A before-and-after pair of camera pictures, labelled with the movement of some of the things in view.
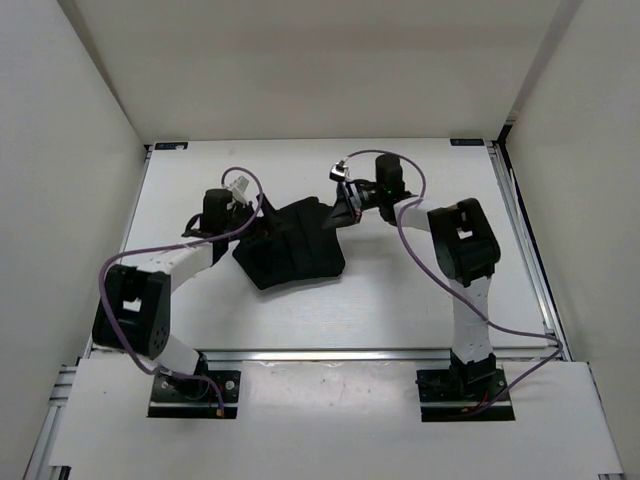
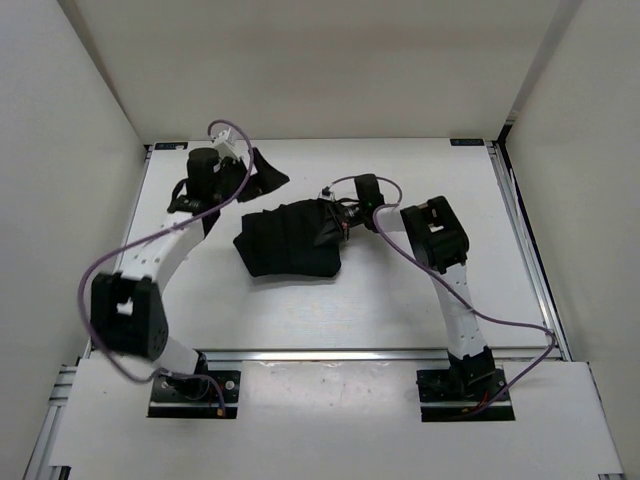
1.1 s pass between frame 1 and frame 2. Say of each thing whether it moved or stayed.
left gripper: moved
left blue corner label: stayed
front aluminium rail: stayed
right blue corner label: stayed
